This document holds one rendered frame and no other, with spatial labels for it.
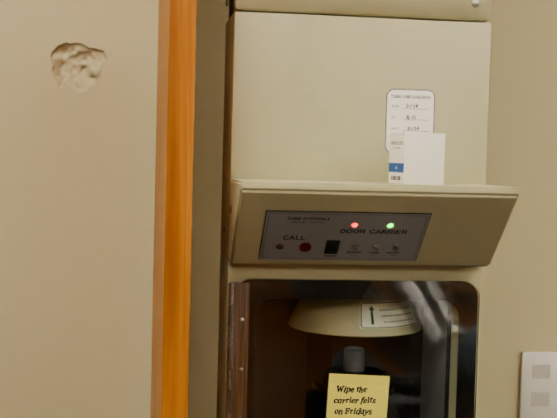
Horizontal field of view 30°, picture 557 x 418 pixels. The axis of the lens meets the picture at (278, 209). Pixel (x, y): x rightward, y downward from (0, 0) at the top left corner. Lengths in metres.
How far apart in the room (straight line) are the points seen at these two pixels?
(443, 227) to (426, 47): 0.23
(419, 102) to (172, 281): 0.38
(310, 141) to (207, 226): 0.46
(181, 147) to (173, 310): 0.18
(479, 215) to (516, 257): 0.59
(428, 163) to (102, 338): 0.70
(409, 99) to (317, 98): 0.11
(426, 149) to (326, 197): 0.14
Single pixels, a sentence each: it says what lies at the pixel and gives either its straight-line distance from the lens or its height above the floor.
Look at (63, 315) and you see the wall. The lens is 1.70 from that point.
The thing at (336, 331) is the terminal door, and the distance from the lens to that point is 1.28.
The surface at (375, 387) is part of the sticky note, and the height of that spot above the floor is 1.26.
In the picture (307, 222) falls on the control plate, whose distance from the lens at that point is 1.18.
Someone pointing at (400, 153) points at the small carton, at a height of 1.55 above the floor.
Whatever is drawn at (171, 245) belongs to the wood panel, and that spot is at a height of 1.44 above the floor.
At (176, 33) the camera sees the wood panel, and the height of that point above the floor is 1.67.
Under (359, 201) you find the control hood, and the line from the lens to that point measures 1.17.
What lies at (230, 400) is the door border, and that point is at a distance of 1.27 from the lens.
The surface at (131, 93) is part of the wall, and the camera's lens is 1.68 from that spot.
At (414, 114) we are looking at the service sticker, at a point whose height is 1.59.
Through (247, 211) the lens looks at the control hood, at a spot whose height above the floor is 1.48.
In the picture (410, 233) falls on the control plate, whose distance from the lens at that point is 1.22.
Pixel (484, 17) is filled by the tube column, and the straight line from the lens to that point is 1.33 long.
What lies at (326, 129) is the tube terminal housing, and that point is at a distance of 1.27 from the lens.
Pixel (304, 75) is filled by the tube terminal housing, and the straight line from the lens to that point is 1.27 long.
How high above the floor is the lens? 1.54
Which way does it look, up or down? 3 degrees down
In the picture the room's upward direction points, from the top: 2 degrees clockwise
